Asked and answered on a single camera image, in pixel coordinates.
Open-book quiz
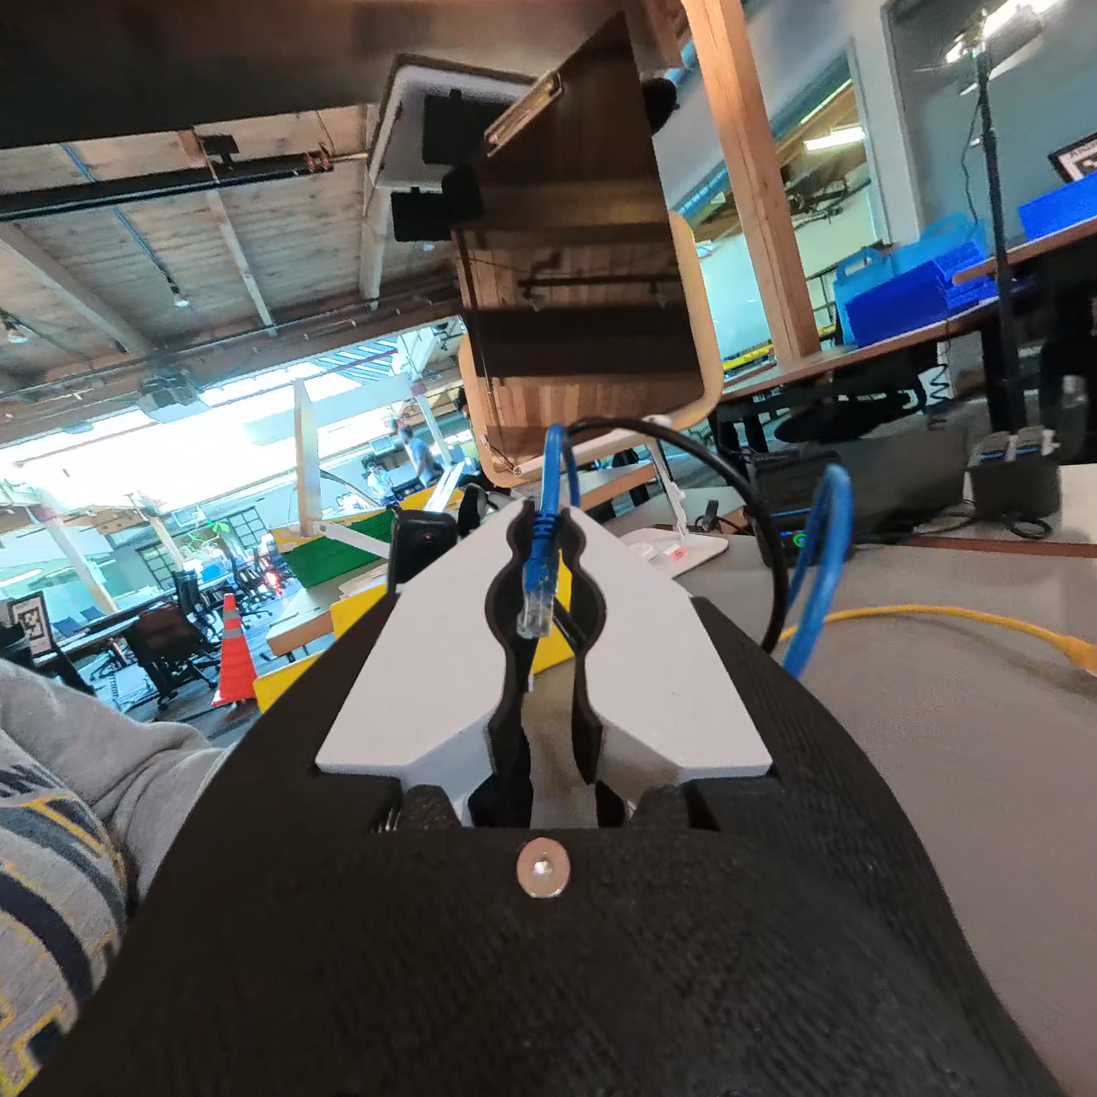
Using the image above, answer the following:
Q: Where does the black battery charger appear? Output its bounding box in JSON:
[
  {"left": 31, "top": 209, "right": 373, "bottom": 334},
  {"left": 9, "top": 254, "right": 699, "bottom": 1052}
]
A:
[{"left": 968, "top": 425, "right": 1064, "bottom": 521}]

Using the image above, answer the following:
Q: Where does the orange traffic cone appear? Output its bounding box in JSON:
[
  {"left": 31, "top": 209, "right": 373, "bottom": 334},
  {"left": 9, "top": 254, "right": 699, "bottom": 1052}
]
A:
[{"left": 212, "top": 593, "right": 260, "bottom": 709}]

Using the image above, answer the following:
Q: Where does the person's grey patterned sweater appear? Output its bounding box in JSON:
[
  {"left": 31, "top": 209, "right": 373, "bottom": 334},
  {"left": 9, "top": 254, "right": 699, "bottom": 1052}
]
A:
[{"left": 0, "top": 658, "right": 234, "bottom": 1097}]

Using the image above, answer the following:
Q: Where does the green board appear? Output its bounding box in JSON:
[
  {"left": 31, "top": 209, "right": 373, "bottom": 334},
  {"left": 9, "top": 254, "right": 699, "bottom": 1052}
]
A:
[{"left": 282, "top": 507, "right": 398, "bottom": 589}]

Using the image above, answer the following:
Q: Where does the wooden office table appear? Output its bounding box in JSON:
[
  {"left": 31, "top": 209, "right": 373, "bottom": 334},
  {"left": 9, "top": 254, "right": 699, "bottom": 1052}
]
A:
[{"left": 720, "top": 294, "right": 1030, "bottom": 404}]

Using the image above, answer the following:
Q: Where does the black light stand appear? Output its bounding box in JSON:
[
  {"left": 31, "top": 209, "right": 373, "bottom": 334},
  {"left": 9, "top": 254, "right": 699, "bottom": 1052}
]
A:
[{"left": 912, "top": 0, "right": 1056, "bottom": 434}]

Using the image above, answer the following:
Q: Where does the black office chair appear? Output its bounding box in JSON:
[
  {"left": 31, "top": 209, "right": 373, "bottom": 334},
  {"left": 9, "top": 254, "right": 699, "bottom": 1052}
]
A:
[{"left": 127, "top": 599, "right": 218, "bottom": 714}]

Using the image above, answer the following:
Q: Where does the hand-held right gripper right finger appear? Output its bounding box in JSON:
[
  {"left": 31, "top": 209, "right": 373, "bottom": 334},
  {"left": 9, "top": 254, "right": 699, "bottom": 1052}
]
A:
[{"left": 556, "top": 505, "right": 775, "bottom": 811}]

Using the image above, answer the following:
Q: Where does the black cable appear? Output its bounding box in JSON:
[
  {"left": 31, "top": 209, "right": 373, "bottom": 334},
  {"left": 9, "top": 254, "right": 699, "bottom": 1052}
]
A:
[{"left": 552, "top": 417, "right": 790, "bottom": 661}]

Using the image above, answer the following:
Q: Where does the yellow ethernet cable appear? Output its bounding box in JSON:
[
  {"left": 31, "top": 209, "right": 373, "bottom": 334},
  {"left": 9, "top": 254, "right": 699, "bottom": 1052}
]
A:
[{"left": 774, "top": 602, "right": 1097, "bottom": 678}]

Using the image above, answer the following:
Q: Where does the black power station with display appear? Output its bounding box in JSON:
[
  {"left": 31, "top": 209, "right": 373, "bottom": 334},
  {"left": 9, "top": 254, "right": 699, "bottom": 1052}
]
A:
[{"left": 750, "top": 423, "right": 972, "bottom": 569}]

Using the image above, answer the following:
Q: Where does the wooden board with clip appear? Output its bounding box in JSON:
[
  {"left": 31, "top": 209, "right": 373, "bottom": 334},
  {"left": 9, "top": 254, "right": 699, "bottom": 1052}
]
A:
[{"left": 364, "top": 12, "right": 728, "bottom": 490}]

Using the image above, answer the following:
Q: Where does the yellow box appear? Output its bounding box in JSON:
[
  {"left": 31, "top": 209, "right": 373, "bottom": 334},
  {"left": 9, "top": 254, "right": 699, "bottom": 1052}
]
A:
[{"left": 253, "top": 589, "right": 578, "bottom": 714}]

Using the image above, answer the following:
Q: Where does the blue plastic crate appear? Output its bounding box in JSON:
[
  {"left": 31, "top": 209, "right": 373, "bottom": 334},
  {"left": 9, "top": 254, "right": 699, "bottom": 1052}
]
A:
[{"left": 834, "top": 213, "right": 1003, "bottom": 348}]

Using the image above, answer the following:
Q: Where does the blue plastic tray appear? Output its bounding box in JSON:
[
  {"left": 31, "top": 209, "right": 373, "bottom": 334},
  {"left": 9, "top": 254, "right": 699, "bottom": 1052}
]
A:
[{"left": 1019, "top": 171, "right": 1097, "bottom": 243}]

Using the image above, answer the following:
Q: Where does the printed tag sign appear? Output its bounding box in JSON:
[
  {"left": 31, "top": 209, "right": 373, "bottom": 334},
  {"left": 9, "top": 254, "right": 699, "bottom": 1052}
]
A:
[{"left": 7, "top": 590, "right": 50, "bottom": 661}]

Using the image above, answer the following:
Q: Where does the wooden column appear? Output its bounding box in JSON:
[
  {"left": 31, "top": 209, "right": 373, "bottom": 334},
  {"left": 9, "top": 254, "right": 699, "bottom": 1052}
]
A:
[{"left": 682, "top": 0, "right": 824, "bottom": 363}]

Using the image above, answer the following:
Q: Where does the blue ethernet cable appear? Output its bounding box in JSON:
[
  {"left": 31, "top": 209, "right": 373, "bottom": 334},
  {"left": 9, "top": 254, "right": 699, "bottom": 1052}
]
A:
[{"left": 515, "top": 423, "right": 856, "bottom": 682}]

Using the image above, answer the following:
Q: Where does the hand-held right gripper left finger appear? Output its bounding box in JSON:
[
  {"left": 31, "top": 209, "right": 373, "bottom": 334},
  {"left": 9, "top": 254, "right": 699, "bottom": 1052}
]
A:
[{"left": 314, "top": 500, "right": 539, "bottom": 829}]

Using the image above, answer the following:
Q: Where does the white stand base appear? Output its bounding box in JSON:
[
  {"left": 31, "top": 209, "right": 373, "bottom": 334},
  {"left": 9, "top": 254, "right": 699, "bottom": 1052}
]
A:
[{"left": 619, "top": 417, "right": 732, "bottom": 570}]

